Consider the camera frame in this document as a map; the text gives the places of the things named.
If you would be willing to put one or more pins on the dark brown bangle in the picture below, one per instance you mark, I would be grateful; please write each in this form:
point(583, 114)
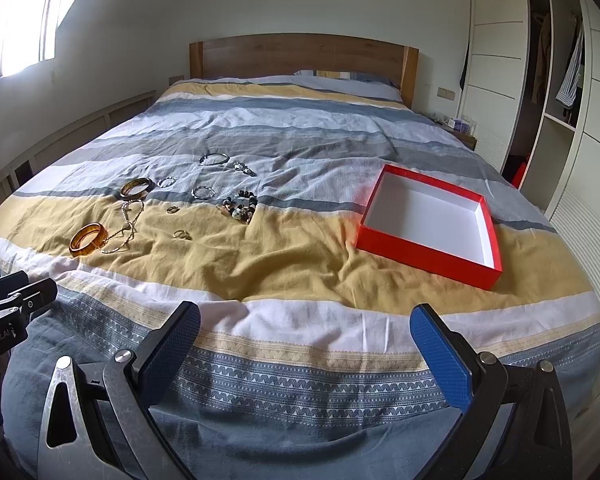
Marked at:
point(136, 189)

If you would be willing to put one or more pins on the amber bangle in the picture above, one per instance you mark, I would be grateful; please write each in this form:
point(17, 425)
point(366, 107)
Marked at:
point(88, 239)

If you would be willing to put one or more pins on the silver ring bangle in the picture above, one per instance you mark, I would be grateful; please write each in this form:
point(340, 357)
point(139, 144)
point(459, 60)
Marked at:
point(203, 192)

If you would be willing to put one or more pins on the wooden nightstand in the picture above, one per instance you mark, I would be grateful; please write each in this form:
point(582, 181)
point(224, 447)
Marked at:
point(467, 139)

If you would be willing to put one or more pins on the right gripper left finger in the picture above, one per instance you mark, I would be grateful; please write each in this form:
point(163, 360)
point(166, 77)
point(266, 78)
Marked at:
point(96, 422)

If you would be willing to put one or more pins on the striped duvet cover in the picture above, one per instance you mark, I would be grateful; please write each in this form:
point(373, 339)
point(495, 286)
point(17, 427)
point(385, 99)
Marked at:
point(304, 367)

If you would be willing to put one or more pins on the grey pillow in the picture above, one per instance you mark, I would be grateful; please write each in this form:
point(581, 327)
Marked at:
point(353, 83)

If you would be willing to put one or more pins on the wall switch plate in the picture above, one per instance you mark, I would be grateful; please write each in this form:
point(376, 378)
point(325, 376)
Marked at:
point(445, 93)

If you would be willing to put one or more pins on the red item in wardrobe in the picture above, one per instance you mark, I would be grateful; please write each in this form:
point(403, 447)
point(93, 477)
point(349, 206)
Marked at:
point(519, 175)

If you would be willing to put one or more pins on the low white wall cabinet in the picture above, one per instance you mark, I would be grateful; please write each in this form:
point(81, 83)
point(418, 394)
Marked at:
point(68, 139)

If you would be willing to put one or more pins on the large silver bangle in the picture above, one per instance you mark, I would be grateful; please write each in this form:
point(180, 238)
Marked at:
point(214, 159)

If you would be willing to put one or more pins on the window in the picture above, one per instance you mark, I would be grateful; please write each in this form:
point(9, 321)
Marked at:
point(28, 30)

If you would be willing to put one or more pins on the white wardrobe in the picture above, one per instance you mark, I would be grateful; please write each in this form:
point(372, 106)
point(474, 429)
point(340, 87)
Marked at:
point(517, 57)

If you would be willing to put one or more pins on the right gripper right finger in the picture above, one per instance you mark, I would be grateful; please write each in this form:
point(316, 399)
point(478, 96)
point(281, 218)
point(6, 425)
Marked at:
point(513, 420)

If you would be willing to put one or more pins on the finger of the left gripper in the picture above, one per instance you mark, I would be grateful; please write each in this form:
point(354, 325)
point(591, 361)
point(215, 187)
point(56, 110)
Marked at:
point(11, 282)
point(28, 302)

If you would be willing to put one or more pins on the wooden headboard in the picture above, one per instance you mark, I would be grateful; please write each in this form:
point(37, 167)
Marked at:
point(283, 54)

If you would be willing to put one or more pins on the red jewelry box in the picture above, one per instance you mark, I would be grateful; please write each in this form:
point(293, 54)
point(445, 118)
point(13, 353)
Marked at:
point(431, 225)

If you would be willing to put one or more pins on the striped hanging shirt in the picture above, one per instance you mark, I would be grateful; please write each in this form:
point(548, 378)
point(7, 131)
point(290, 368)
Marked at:
point(567, 92)

